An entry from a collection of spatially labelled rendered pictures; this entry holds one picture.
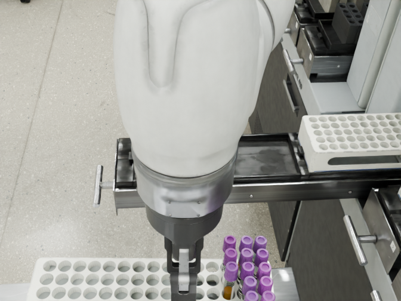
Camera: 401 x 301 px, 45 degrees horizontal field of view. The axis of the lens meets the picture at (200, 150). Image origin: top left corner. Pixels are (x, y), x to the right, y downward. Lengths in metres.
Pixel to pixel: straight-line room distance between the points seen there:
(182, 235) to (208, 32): 0.21
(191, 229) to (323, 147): 0.49
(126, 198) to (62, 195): 1.10
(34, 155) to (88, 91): 0.47
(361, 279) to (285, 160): 0.27
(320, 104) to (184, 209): 0.81
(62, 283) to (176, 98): 0.38
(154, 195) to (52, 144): 1.78
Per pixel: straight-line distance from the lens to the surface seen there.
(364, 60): 1.17
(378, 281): 0.94
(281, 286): 0.74
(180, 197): 0.40
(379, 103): 1.09
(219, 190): 0.41
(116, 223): 1.84
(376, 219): 0.91
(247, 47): 0.32
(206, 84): 0.31
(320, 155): 0.87
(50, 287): 0.63
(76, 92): 2.43
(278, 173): 0.90
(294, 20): 1.39
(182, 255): 0.47
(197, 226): 0.44
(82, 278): 0.65
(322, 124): 0.93
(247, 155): 0.92
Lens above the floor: 1.45
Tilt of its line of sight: 44 degrees down
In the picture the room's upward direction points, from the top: 2 degrees clockwise
